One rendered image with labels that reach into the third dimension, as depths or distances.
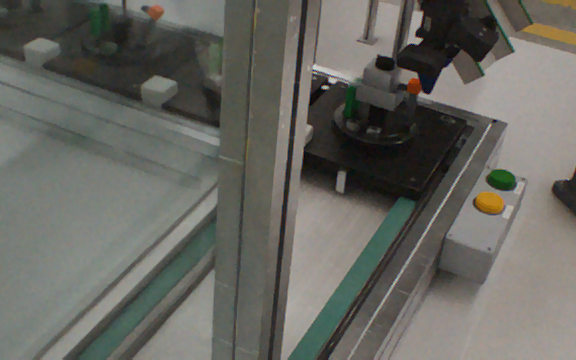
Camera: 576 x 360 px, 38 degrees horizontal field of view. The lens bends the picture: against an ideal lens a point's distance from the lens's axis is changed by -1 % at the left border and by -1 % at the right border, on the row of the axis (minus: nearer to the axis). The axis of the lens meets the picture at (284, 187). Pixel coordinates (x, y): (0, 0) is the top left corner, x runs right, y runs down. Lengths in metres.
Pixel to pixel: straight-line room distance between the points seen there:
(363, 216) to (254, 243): 0.87
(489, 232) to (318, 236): 0.24
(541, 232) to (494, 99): 0.43
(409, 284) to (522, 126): 0.67
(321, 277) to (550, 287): 0.36
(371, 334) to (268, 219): 0.64
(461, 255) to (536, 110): 0.63
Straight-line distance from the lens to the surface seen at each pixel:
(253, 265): 0.40
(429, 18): 1.22
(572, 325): 1.26
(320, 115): 1.38
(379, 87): 1.29
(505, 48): 1.59
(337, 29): 1.94
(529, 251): 1.36
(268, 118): 0.35
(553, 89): 1.85
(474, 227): 1.20
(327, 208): 1.26
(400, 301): 1.06
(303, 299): 1.10
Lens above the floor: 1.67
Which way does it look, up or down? 36 degrees down
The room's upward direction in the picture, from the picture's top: 5 degrees clockwise
